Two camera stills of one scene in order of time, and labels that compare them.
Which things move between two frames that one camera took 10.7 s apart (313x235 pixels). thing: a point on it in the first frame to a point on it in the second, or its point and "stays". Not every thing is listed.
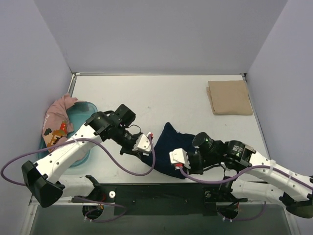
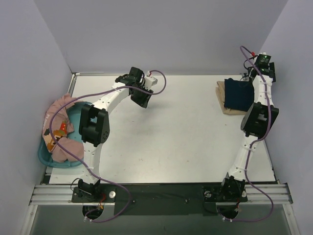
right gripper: (191, 163) to (273, 72)
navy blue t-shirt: (167, 140) to (238, 94)
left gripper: (130, 149) to (141, 96)
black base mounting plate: (174, 199) stays
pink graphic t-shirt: (56, 125) stays
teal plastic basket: (77, 113) stays
